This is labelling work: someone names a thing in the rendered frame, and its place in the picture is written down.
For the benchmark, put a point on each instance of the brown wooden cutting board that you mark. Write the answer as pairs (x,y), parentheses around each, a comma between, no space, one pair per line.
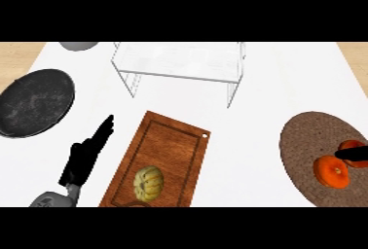
(159,161)

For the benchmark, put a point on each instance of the grey bowl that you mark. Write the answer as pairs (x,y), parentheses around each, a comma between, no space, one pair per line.
(77,45)

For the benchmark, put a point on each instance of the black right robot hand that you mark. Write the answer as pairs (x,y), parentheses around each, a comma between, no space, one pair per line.
(353,154)

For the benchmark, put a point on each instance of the round dark grey plate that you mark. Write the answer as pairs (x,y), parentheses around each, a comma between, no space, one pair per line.
(34,103)

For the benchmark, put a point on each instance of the orange-red tomato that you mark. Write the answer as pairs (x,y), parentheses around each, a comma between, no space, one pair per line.
(331,171)

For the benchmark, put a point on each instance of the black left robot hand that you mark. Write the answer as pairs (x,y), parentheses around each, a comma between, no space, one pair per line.
(84,157)

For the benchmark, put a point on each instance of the yellow-green squash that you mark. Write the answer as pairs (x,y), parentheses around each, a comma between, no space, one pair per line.
(148,183)

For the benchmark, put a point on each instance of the round brown placemat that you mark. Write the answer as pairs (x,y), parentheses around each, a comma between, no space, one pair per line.
(319,152)

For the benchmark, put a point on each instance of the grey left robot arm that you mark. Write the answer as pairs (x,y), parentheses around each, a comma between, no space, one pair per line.
(56,198)

